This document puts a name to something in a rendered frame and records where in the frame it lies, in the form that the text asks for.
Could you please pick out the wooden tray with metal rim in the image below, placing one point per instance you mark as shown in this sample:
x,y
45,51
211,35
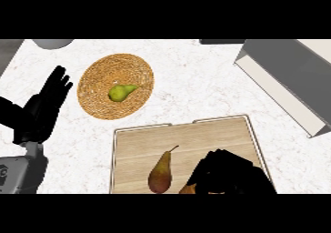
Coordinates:
x,y
182,145

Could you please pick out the dark grey block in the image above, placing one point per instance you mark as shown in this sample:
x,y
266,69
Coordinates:
x,y
222,41

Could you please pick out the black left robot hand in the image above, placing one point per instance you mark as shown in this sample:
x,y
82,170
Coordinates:
x,y
37,109

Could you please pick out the green pear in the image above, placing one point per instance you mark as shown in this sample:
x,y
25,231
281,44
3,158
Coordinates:
x,y
120,92

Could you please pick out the grey round bowl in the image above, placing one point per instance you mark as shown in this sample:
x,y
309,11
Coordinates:
x,y
52,43

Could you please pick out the brown-red pear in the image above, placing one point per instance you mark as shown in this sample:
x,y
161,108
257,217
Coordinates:
x,y
160,176

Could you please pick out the round woven wicker placemat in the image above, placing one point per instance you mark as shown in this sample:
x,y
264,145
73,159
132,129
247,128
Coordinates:
x,y
115,86

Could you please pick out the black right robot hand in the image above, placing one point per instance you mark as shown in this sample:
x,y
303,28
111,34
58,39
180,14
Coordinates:
x,y
230,176

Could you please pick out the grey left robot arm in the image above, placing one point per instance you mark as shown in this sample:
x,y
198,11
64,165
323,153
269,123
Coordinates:
x,y
18,174

